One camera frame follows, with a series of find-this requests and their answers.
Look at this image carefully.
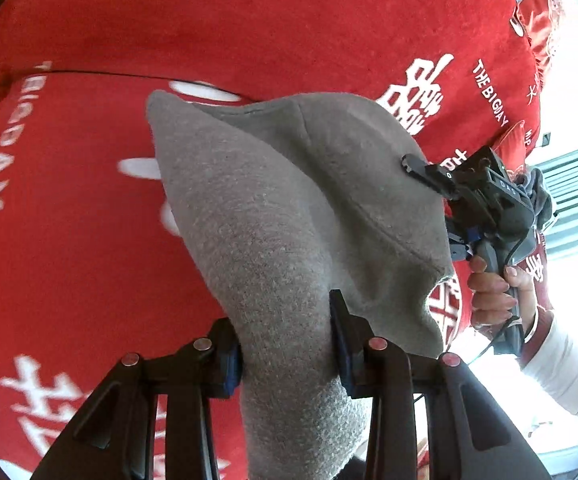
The grey knit garment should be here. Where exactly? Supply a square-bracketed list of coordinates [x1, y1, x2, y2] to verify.
[147, 91, 453, 479]

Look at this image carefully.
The grey and purple clothes pile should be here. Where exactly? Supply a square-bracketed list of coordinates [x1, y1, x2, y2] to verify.
[514, 167, 557, 233]

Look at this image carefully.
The person's right hand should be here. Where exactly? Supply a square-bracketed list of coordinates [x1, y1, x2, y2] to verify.
[467, 256, 537, 338]

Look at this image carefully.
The red quilt with white characters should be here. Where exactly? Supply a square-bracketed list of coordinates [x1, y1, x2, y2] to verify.
[0, 0, 539, 162]

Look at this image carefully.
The red printed bed sheet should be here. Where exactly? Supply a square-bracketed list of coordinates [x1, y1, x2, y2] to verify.
[0, 66, 555, 480]

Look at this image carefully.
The red satin pillow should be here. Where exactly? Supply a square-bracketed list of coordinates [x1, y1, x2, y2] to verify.
[517, 0, 563, 89]

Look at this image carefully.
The thin black cable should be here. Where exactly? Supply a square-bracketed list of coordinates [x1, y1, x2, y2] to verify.
[410, 314, 520, 406]

